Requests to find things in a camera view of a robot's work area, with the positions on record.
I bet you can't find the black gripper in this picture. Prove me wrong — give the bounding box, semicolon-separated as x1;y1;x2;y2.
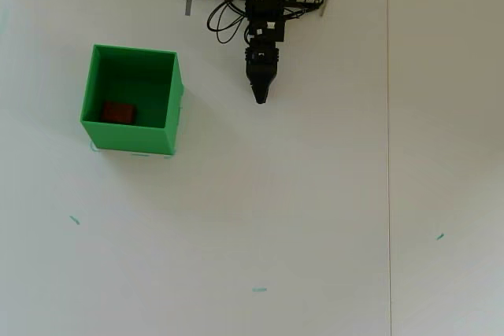
243;43;280;105

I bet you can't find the red block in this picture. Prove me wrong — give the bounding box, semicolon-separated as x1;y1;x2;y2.
102;101;137;124

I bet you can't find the green square bin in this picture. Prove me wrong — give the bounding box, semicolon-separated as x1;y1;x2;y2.
80;43;185;156

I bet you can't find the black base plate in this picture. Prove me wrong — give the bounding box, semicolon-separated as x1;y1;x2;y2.
192;0;321;9

